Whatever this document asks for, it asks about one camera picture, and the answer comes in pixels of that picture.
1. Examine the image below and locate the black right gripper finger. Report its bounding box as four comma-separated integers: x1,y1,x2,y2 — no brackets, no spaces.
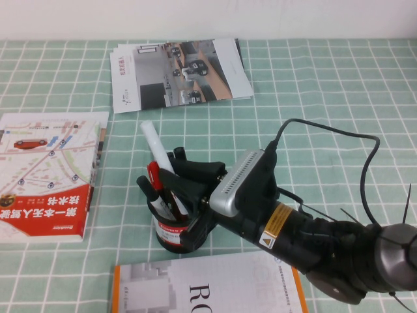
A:
158,168,210,213

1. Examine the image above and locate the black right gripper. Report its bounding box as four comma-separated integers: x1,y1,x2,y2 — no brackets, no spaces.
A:
171,158,323,275

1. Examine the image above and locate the white marker pen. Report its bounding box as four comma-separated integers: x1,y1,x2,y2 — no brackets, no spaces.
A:
140,120,176,175

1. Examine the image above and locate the black pen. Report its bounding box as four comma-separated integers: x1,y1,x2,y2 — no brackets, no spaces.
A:
167,146,189,166

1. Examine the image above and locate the black pen holder cup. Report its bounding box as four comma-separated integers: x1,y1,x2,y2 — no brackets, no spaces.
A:
145,181,210,255

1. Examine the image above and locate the red capped marker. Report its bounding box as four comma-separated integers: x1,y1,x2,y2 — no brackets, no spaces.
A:
147,160,177,218

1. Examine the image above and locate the black capped marker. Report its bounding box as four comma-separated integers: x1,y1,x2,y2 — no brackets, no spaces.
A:
136,175,159,205

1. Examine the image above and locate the brochure with office photo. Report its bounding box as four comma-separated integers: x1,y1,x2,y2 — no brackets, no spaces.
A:
112,38,255,100
109,38,253,114

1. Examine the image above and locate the orange white robotics book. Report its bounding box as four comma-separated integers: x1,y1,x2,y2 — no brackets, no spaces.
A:
113,250,309,313

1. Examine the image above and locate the green white checked tablecloth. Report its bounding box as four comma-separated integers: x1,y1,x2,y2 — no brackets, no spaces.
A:
0,38,417,313

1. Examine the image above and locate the red map cover book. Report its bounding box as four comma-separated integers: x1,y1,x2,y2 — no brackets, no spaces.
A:
0,113,106,244

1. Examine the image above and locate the black zip tie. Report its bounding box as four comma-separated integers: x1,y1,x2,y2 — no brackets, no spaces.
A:
339,207,361,225
402,183,412,226
390,292,412,312

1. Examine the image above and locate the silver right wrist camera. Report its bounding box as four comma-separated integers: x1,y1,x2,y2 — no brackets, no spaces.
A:
208,148,279,218

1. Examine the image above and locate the black camera cable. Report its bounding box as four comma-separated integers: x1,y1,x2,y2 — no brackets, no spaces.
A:
265,118,381,229

